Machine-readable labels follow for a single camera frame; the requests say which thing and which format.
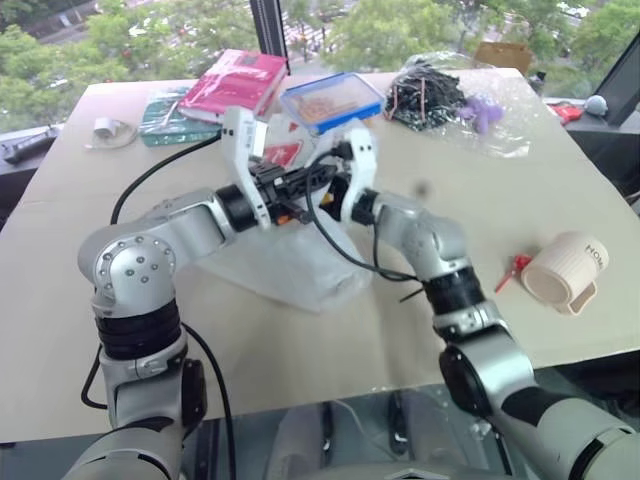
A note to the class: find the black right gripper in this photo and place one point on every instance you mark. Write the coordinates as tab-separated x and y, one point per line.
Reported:
339	194

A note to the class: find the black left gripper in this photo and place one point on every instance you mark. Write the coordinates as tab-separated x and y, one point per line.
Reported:
267	182

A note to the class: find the translucent white plastic bag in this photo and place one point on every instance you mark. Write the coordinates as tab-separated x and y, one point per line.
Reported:
300	270

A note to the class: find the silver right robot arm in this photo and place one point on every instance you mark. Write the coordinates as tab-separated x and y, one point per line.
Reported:
440	240

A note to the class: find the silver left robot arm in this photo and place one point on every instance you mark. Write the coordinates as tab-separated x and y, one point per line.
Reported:
135	260

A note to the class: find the clear crinkled plastic bag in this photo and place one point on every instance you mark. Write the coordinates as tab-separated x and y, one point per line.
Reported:
505	135

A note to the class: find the blue-lidded clear plastic box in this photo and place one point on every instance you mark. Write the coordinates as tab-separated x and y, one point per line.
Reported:
332	102

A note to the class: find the pink hardcover book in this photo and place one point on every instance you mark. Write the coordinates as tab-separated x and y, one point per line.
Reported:
235	85

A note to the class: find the black loose zip tie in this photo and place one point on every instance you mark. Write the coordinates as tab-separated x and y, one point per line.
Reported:
411	295

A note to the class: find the green patterned booklet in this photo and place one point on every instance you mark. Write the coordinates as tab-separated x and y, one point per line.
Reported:
167	122

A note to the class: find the purple plush toy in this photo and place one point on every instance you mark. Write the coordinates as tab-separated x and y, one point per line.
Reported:
481	112

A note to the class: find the red plastic clip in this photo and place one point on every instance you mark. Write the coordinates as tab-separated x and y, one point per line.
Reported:
512	270

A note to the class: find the white tape roll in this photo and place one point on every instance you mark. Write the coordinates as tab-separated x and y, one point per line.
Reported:
105	125

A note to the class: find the brown cardboard box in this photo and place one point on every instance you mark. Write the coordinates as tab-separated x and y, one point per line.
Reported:
502	54

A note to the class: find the beige ribbed mug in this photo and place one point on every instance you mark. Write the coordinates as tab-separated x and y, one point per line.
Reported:
562	277

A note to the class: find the red small packet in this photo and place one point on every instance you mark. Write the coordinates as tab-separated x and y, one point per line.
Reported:
569	112

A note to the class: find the black flat device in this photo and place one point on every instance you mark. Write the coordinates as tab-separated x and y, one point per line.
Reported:
27	146

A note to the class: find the grey round ball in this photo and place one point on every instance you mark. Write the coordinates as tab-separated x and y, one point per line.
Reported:
596	105

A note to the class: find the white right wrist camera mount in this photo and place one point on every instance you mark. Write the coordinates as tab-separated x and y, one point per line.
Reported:
362	165

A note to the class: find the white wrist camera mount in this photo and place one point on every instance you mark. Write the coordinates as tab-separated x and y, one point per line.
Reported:
362	165
242	150

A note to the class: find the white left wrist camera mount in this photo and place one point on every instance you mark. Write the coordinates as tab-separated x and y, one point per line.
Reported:
242	150

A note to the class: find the black window frame post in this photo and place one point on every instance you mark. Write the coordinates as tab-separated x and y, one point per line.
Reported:
270	25

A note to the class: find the black slanted frame bar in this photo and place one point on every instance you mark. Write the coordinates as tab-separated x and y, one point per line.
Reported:
620	75

